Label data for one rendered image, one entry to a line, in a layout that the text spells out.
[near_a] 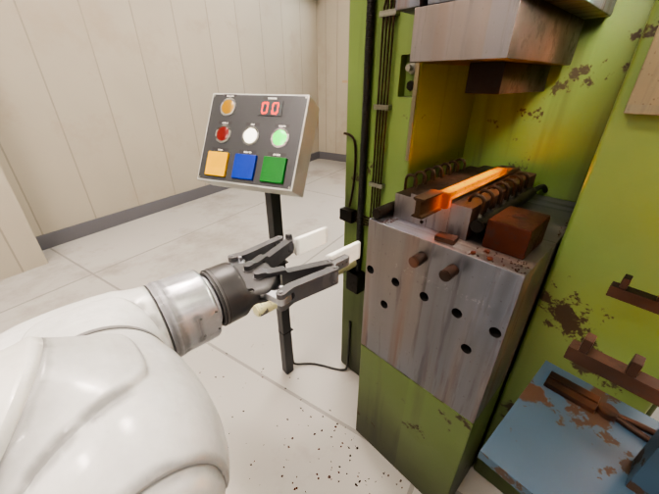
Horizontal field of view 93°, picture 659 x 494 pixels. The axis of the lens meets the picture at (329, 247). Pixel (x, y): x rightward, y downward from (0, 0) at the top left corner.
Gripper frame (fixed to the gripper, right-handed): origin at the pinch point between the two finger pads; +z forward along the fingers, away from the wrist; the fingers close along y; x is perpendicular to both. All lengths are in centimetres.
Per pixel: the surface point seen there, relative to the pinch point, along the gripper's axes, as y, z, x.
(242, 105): -62, 22, 17
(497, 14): 4.4, 35.1, 33.7
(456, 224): 4.8, 35.1, -5.3
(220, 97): -70, 19, 19
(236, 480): -32, -14, -100
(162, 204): -320, 56, -93
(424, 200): 1.2, 25.6, 1.9
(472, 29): 0.3, 35.1, 31.8
